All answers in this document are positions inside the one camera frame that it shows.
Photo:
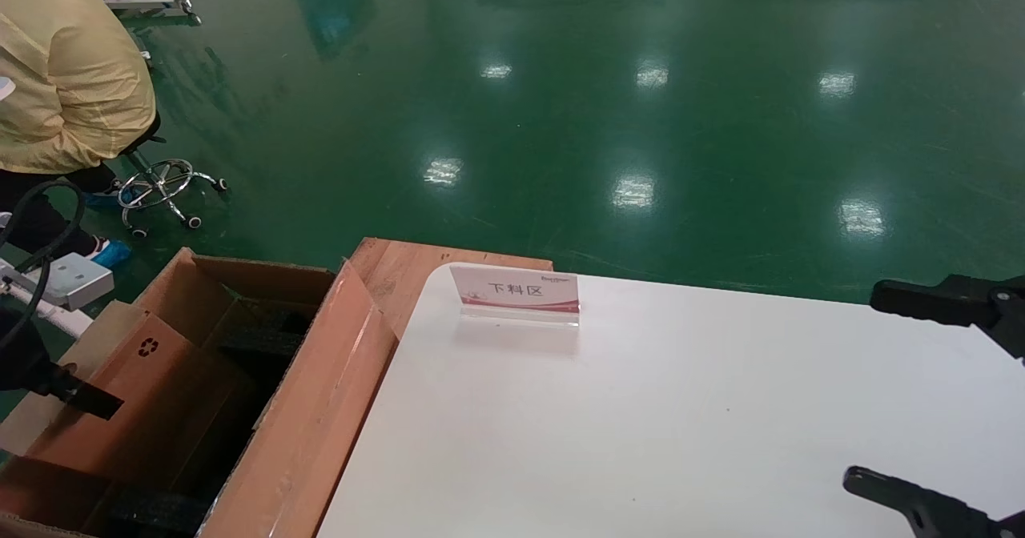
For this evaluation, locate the person in yellow coat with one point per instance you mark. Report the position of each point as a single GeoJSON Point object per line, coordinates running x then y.
{"type": "Point", "coordinates": [64, 66]}

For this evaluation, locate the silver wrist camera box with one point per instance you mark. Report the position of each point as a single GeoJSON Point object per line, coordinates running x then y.
{"type": "Point", "coordinates": [76, 278]}

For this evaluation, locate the chrome-base swivel stool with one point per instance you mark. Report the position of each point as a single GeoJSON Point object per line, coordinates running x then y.
{"type": "Point", "coordinates": [164, 182]}

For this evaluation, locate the clear acrylic sign with label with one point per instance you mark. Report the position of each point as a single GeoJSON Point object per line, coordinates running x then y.
{"type": "Point", "coordinates": [520, 294]}

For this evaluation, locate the black foam block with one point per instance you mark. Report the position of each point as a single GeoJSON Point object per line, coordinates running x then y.
{"type": "Point", "coordinates": [268, 334]}
{"type": "Point", "coordinates": [156, 512]}

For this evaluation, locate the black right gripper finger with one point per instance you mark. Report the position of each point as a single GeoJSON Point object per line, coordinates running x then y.
{"type": "Point", "coordinates": [921, 298]}
{"type": "Point", "coordinates": [929, 514]}

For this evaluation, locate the large open cardboard box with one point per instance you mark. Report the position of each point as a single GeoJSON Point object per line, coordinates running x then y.
{"type": "Point", "coordinates": [320, 410]}

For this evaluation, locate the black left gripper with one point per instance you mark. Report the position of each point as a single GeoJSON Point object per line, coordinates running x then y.
{"type": "Point", "coordinates": [20, 354]}

